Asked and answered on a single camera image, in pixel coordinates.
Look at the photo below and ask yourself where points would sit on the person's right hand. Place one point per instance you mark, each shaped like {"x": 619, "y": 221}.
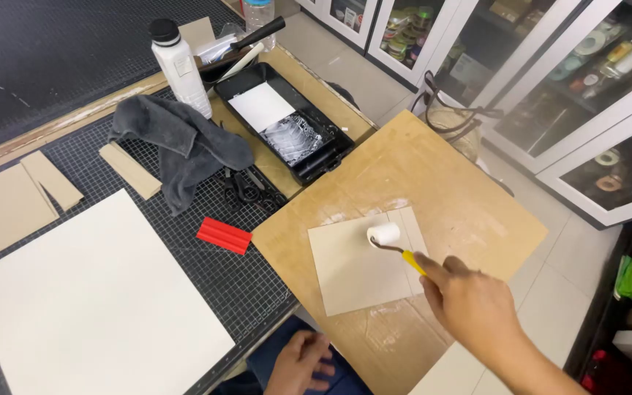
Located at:
{"x": 472, "y": 312}

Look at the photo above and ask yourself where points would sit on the white plastic glue bottle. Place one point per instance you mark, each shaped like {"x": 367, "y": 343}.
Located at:
{"x": 180, "y": 66}

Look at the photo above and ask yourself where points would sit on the grey board piece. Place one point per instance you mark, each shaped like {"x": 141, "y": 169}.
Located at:
{"x": 362, "y": 263}

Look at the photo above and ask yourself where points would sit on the red plastic scraper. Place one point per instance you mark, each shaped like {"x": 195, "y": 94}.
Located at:
{"x": 224, "y": 236}

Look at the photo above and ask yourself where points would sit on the dark grey cloth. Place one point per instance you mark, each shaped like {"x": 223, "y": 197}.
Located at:
{"x": 184, "y": 145}

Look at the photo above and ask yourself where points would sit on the white stick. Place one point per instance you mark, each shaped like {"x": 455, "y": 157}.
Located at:
{"x": 242, "y": 61}

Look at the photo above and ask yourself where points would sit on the black paint tray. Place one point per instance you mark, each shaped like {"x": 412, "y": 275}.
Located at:
{"x": 286, "y": 118}

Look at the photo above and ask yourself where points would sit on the person's blue trousers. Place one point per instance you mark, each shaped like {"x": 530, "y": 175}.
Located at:
{"x": 299, "y": 356}

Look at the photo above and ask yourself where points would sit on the large white paper sheet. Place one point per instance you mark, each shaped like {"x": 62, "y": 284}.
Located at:
{"x": 96, "y": 307}

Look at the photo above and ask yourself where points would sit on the clear plastic water bottle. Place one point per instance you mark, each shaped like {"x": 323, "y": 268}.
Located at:
{"x": 259, "y": 16}

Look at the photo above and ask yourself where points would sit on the black scissors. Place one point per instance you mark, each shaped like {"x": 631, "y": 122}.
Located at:
{"x": 247, "y": 192}

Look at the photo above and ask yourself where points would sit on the large grey cardboard piece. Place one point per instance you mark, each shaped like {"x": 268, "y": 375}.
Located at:
{"x": 0, "y": 211}

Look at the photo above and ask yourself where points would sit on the dark shelf with supplies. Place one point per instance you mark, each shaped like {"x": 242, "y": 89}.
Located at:
{"x": 631, "y": 312}

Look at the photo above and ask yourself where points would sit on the short grey cardboard strip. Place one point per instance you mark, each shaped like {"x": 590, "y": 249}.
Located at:
{"x": 129, "y": 170}

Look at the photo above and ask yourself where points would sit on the black gridded cutting mat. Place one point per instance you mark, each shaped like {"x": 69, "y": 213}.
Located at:
{"x": 228, "y": 285}

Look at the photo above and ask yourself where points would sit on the narrow grey cardboard strip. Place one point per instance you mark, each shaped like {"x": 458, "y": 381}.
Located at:
{"x": 52, "y": 178}

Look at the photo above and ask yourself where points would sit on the white glass-door cabinet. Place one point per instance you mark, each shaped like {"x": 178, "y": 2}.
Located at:
{"x": 541, "y": 82}

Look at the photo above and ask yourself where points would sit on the person's left hand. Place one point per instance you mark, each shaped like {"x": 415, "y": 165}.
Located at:
{"x": 297, "y": 365}

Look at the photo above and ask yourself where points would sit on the person's left fingers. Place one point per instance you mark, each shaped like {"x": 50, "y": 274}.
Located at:
{"x": 319, "y": 356}

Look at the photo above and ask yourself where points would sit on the brown wooden work board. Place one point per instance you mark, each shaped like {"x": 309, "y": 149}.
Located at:
{"x": 404, "y": 219}

